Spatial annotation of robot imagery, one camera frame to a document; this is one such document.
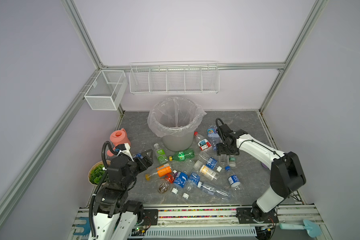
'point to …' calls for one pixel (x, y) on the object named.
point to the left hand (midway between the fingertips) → (147, 155)
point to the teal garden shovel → (312, 230)
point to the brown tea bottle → (163, 187)
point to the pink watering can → (118, 137)
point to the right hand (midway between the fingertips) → (224, 150)
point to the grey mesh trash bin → (179, 143)
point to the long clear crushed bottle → (222, 194)
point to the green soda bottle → (186, 154)
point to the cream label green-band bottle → (232, 161)
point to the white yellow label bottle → (207, 172)
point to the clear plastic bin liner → (174, 116)
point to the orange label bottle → (161, 171)
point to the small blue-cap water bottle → (233, 180)
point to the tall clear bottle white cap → (223, 160)
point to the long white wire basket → (176, 77)
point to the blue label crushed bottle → (211, 162)
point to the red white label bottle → (203, 143)
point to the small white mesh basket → (107, 89)
